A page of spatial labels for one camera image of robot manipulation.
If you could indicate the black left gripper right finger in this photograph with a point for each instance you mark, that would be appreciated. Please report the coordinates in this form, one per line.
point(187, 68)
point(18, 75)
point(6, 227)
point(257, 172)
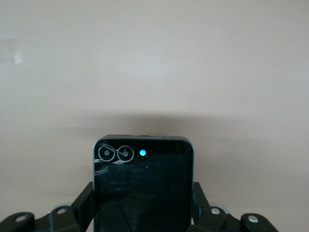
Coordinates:
point(217, 221)

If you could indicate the small black flip phone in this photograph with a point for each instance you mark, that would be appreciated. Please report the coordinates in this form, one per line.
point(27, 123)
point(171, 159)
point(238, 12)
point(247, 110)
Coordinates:
point(144, 183)

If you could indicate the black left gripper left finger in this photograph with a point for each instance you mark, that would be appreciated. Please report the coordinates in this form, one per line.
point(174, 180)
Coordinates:
point(60, 220)

